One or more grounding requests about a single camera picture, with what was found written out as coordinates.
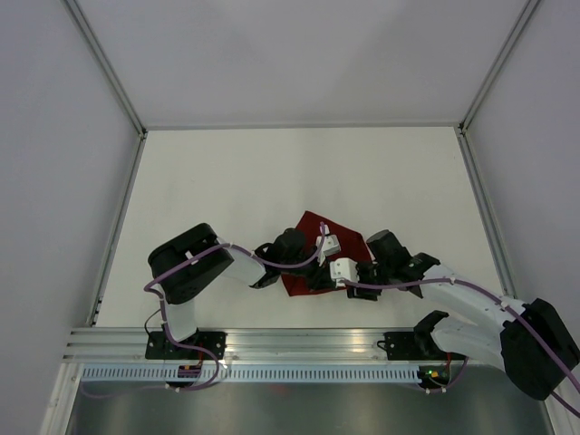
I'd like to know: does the white slotted cable duct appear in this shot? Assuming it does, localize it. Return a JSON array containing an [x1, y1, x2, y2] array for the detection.
[[81, 363, 421, 384]]

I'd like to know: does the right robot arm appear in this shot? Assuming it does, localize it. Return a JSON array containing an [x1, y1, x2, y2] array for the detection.
[[331, 230, 579, 401]]

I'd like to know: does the aluminium frame right post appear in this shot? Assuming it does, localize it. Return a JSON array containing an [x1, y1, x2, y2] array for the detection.
[[458, 0, 543, 135]]

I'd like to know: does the aluminium frame left side rail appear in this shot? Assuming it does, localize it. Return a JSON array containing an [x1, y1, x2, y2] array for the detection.
[[83, 130, 148, 327]]

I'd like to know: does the aluminium front mounting rail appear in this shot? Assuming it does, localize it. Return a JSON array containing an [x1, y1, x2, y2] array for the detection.
[[63, 327, 427, 364]]

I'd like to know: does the aluminium frame rail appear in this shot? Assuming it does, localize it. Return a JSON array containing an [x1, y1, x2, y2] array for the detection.
[[83, 130, 148, 327], [146, 121, 461, 132], [454, 127, 518, 298]]

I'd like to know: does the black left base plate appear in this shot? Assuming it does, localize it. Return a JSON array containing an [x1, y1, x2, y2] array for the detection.
[[145, 331, 227, 361]]

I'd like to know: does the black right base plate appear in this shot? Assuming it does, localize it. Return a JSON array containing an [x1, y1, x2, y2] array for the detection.
[[382, 331, 464, 363]]

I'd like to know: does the aluminium frame back rail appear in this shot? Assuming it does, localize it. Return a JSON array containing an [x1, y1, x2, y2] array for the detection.
[[146, 121, 461, 132]]

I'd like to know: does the aluminium frame post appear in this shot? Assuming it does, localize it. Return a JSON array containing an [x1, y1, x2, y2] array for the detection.
[[61, 0, 147, 139], [458, 0, 543, 135]]

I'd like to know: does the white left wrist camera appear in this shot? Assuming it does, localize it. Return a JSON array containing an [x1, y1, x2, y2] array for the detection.
[[315, 234, 341, 266]]

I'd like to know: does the dark red cloth napkin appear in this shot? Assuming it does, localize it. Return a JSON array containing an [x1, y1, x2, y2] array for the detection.
[[282, 211, 372, 296]]

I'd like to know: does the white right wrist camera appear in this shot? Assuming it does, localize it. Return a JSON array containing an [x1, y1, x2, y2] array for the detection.
[[329, 257, 359, 289]]

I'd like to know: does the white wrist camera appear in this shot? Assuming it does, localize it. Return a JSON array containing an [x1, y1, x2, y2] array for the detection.
[[315, 234, 341, 266], [329, 257, 359, 289]]

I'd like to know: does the aluminium frame left post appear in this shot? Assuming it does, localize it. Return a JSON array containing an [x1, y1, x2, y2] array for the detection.
[[61, 0, 147, 139]]

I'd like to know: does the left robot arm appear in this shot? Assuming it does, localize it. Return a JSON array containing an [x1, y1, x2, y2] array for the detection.
[[144, 223, 341, 359]]

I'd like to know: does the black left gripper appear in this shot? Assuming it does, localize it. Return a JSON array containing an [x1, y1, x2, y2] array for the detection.
[[279, 248, 338, 291]]

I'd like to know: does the aluminium frame right side rail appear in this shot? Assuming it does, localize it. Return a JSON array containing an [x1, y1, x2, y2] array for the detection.
[[454, 127, 518, 298]]

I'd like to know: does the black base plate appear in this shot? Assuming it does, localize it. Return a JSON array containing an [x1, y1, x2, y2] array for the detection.
[[145, 331, 227, 361], [382, 331, 464, 363]]

